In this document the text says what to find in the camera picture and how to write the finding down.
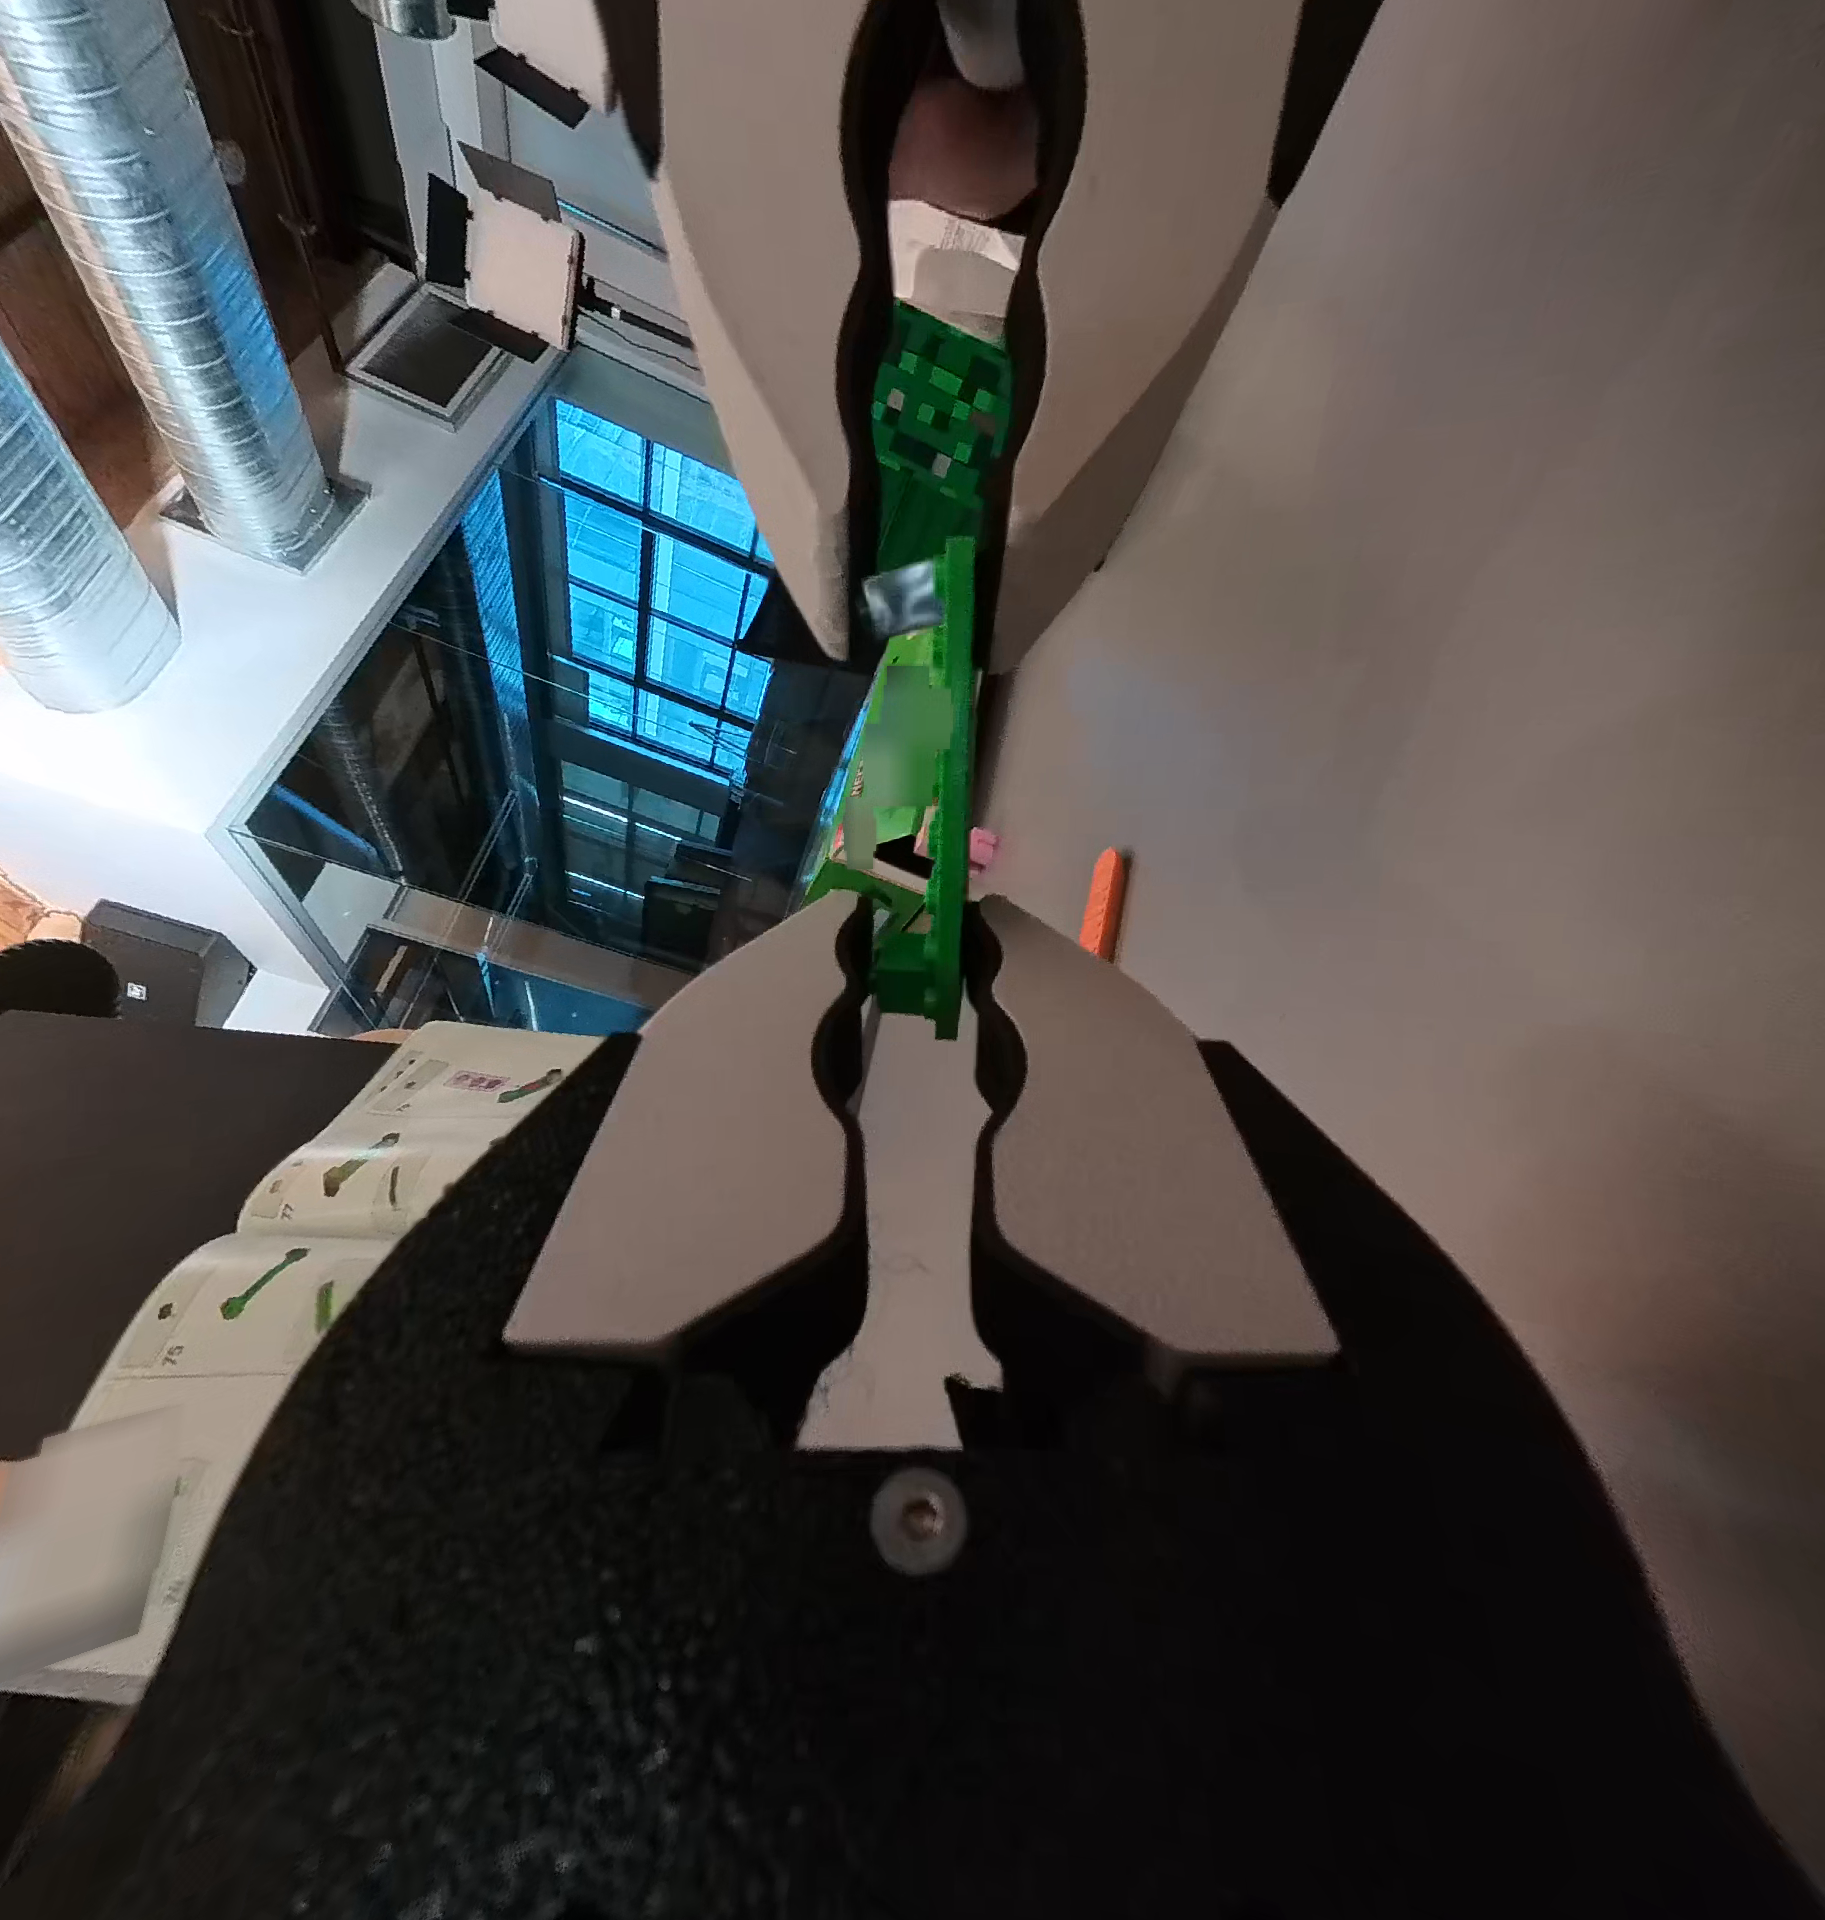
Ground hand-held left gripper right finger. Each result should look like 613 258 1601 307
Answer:
972 892 1348 1454

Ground person's right hand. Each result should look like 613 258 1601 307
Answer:
890 68 1040 231

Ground studio light on stand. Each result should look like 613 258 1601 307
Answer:
416 142 587 367
469 0 620 134

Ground white paper bags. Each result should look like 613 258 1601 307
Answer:
889 200 1022 326

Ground white air vent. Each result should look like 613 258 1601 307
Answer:
339 282 537 434

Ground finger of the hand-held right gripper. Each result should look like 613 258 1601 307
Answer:
648 0 886 667
978 0 1307 679

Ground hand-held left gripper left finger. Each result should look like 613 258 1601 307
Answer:
501 894 873 1450

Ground black board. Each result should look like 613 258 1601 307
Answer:
0 1009 406 1466

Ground green lego plate assembly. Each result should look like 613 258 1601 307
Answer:
867 533 993 1043

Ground green lego creeper figure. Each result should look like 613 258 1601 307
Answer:
868 298 1013 559

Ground small black box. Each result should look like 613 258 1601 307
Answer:
79 899 255 1033

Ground silver ventilation duct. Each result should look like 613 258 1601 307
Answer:
0 0 370 717

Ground lego instruction booklet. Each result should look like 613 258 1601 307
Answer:
0 1021 617 1701

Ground black fuzzy microphone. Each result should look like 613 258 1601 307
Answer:
0 940 123 1055

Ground large paned window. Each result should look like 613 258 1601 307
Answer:
462 395 783 756

